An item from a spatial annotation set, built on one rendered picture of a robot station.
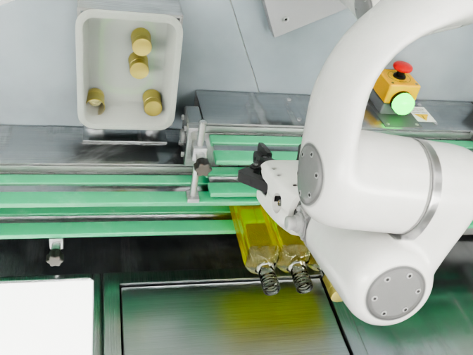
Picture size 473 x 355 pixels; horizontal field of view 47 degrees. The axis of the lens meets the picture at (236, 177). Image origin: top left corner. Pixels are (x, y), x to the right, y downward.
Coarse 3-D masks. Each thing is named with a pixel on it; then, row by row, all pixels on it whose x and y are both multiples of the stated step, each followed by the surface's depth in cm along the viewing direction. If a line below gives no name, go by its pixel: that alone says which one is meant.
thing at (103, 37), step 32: (96, 32) 95; (128, 32) 96; (160, 32) 97; (96, 64) 98; (128, 64) 99; (160, 64) 101; (128, 96) 104; (96, 128) 99; (128, 128) 100; (160, 128) 101
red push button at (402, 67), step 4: (396, 64) 108; (400, 64) 108; (404, 64) 108; (408, 64) 109; (396, 68) 108; (400, 68) 107; (404, 68) 107; (408, 68) 108; (412, 68) 108; (400, 72) 109; (404, 72) 108; (408, 72) 108; (400, 76) 109
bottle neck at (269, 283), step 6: (264, 264) 92; (270, 264) 92; (258, 270) 92; (264, 270) 91; (270, 270) 91; (264, 276) 91; (270, 276) 90; (276, 276) 91; (264, 282) 90; (270, 282) 89; (276, 282) 89; (264, 288) 89; (270, 288) 91; (276, 288) 90; (270, 294) 90
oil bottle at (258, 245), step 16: (240, 208) 101; (256, 208) 101; (240, 224) 99; (256, 224) 98; (240, 240) 99; (256, 240) 94; (272, 240) 95; (256, 256) 92; (272, 256) 93; (256, 272) 94
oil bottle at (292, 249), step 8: (272, 224) 99; (280, 232) 97; (288, 232) 97; (280, 240) 96; (288, 240) 96; (296, 240) 96; (280, 248) 95; (288, 248) 94; (296, 248) 94; (304, 248) 95; (280, 256) 95; (288, 256) 94; (296, 256) 94; (304, 256) 94; (280, 264) 96; (288, 264) 94; (288, 272) 96
